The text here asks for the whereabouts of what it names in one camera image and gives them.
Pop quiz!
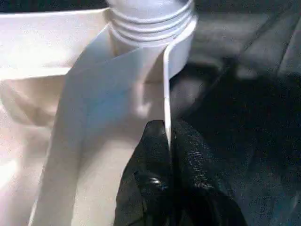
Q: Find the white plastic table top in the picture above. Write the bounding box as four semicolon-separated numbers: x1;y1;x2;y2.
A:
0;8;198;226

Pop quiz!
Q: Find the white plastic table leg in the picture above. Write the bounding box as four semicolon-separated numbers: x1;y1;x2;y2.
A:
107;0;195;48

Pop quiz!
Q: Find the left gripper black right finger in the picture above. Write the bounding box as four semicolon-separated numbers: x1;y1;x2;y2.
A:
171;120;250;226

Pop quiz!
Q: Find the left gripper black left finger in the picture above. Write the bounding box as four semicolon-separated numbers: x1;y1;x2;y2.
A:
114;119;174;226

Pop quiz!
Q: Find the black work mat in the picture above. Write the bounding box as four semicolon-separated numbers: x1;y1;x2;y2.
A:
0;0;301;226

